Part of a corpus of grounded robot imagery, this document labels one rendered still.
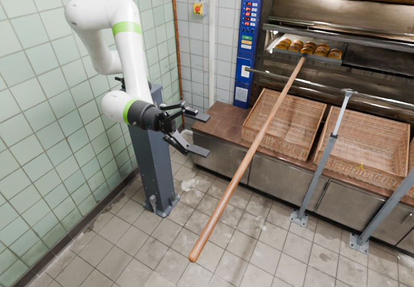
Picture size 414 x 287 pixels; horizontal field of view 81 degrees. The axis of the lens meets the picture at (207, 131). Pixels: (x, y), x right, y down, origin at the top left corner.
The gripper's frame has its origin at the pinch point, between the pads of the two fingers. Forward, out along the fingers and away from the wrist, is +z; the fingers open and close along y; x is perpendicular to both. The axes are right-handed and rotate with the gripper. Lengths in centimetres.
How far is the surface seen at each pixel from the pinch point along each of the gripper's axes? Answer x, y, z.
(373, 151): -142, 90, 77
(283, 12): -153, -1, -17
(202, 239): 14.2, 31.2, 6.6
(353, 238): -98, 148, 85
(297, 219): -93, 148, 42
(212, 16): -153, 9, -77
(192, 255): 19.9, 31.3, 6.3
